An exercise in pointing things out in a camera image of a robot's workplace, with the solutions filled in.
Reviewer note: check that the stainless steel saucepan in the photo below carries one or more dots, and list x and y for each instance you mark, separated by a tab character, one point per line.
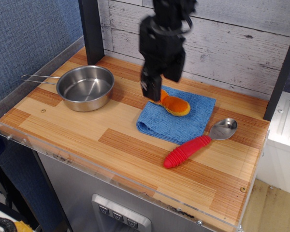
86	88

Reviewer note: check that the red handled metal spoon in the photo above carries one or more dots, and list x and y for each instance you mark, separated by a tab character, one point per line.
222	130

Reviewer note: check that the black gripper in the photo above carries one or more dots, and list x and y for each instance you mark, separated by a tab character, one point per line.
164	55

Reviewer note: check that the dark vertical post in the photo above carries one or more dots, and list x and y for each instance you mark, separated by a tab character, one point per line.
91	25
278	89

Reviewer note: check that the orange plush fish toy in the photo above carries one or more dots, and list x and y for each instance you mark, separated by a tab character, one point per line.
173	105

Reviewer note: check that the yellow object bottom left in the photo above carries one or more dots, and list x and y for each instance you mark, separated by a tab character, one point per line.
22	227

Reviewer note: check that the dark right vertical post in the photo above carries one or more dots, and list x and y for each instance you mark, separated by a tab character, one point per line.
278	89

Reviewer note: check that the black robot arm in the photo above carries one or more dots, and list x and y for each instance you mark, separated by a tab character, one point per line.
169	16

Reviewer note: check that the silver button control panel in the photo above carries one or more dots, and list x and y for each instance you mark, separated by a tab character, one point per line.
114	217

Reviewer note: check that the folded blue cloth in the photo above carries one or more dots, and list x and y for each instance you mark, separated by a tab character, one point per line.
155	121

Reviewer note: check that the stainless steel cabinet front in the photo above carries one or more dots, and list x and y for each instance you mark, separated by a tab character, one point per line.
74	189

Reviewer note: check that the dark left vertical post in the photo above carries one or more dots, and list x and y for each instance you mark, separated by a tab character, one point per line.
91	25

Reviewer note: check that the white ridged side counter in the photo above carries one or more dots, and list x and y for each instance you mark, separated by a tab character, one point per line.
274	165

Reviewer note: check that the clear acrylic edge guard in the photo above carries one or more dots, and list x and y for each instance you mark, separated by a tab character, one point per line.
103	152

